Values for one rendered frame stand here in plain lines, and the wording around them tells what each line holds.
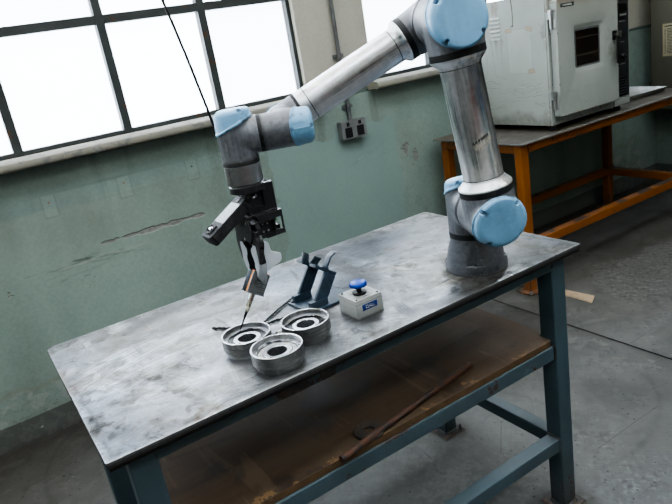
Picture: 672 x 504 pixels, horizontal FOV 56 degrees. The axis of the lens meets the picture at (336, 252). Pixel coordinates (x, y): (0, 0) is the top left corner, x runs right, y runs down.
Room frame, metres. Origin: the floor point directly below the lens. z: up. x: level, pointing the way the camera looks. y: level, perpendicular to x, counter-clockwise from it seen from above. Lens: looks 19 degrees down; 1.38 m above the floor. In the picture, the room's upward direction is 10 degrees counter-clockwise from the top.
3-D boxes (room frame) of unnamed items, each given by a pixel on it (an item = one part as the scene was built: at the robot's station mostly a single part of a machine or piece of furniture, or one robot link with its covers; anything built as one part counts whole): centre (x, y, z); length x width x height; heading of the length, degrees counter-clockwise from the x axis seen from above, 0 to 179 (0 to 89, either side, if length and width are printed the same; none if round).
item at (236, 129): (1.27, 0.15, 1.23); 0.09 x 0.08 x 0.11; 95
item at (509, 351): (1.43, 0.06, 0.40); 1.17 x 0.59 x 0.80; 120
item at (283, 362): (1.11, 0.15, 0.82); 0.10 x 0.10 x 0.04
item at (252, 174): (1.27, 0.16, 1.15); 0.08 x 0.08 x 0.05
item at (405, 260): (1.43, 0.06, 0.79); 1.20 x 0.60 x 0.02; 120
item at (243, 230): (1.28, 0.15, 1.07); 0.09 x 0.08 x 0.12; 123
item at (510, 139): (3.53, -1.43, 0.39); 1.50 x 0.62 x 0.78; 120
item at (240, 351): (1.19, 0.21, 0.82); 0.10 x 0.10 x 0.04
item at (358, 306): (1.29, -0.04, 0.82); 0.08 x 0.07 x 0.05; 120
